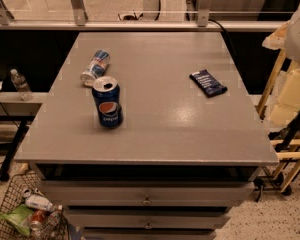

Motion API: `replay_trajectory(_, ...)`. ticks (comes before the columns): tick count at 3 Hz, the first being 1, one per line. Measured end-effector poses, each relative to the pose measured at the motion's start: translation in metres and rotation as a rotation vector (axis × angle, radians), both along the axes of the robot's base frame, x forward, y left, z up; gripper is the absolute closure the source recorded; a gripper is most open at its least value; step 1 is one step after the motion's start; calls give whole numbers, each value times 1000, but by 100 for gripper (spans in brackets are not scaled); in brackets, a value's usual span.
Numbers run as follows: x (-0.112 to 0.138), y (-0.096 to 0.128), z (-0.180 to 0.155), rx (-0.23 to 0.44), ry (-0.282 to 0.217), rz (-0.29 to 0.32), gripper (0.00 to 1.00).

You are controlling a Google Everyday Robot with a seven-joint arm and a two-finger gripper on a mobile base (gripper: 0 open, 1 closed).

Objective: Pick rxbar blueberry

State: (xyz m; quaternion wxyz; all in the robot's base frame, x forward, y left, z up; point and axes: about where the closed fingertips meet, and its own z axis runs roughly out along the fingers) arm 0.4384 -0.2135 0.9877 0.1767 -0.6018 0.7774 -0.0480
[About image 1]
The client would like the dark blue rxbar wrapper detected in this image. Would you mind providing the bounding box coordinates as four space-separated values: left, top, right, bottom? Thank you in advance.
189 69 228 98

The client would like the upright blue pepsi can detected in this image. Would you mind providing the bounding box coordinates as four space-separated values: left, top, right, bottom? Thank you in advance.
92 76 123 128

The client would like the grey drawer cabinet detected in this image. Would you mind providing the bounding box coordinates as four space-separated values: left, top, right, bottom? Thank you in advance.
16 32 277 240

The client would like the lying red bull can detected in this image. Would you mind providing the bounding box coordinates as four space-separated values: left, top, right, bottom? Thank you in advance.
80 50 110 87

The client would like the clear plastic water bottle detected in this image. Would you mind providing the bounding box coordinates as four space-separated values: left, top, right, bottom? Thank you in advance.
10 69 34 101

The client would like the white plastic bottle in basket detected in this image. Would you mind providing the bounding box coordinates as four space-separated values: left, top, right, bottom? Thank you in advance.
25 195 55 212

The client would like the silver can in basket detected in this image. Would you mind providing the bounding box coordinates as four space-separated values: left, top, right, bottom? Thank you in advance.
21 188 43 199

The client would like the red soda can in basket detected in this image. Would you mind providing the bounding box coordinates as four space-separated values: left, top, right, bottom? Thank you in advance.
29 210 49 231

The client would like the green snack bag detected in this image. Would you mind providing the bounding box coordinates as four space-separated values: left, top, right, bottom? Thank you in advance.
0 204 34 236

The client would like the black cable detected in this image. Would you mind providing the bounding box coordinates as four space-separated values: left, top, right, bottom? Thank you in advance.
208 18 239 65

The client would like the yellow wooden frame cart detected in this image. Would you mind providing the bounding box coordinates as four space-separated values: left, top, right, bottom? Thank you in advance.
255 0 300 203

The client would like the black wire basket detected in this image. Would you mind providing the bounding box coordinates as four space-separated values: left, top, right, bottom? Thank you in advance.
0 173 69 240

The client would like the metal railing frame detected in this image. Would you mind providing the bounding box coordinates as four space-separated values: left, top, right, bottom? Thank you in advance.
0 0 291 32

